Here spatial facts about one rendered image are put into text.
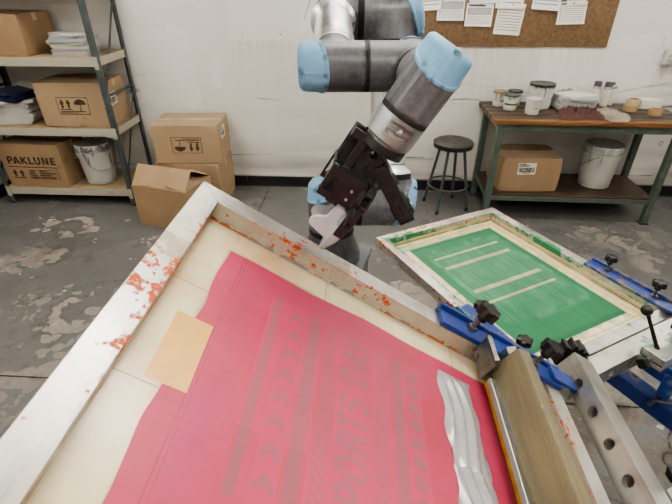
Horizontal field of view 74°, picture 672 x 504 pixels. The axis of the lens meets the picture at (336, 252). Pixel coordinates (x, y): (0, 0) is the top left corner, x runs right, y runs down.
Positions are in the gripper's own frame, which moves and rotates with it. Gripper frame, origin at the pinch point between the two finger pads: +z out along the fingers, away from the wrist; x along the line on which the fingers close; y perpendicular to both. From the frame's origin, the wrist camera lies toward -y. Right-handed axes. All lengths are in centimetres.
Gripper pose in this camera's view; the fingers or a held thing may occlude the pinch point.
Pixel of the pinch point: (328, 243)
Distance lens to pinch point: 76.4
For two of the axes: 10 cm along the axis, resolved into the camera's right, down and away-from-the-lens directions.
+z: -5.3, 7.0, 4.8
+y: -8.5, -4.8, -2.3
